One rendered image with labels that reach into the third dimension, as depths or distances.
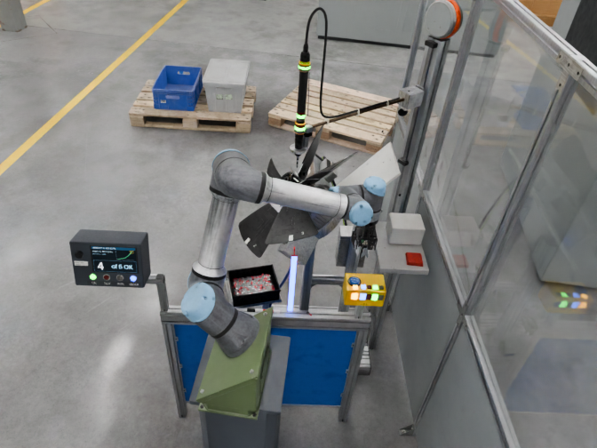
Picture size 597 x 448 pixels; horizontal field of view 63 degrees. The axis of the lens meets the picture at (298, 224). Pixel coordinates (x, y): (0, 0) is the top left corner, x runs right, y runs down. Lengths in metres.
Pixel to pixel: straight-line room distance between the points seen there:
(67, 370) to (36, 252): 1.09
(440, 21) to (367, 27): 5.29
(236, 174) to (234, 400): 0.70
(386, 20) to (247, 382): 6.49
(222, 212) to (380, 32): 6.23
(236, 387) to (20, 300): 2.32
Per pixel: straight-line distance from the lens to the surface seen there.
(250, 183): 1.40
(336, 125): 5.00
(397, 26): 7.57
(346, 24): 7.56
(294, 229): 2.02
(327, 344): 2.32
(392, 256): 2.48
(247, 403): 1.64
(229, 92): 5.01
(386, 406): 2.97
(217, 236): 1.59
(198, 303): 1.54
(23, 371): 3.28
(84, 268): 2.02
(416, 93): 2.33
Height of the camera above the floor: 2.51
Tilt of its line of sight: 40 degrees down
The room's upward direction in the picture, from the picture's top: 5 degrees clockwise
